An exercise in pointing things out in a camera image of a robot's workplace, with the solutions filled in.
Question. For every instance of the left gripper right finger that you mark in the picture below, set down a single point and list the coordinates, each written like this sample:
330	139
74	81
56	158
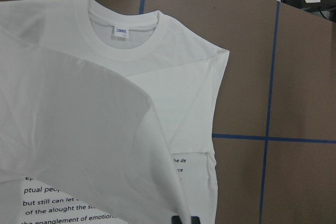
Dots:
195	220

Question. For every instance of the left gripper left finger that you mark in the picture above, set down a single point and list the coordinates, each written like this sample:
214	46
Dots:
175	220

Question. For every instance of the white printed t-shirt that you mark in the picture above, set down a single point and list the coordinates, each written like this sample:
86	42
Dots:
105	118

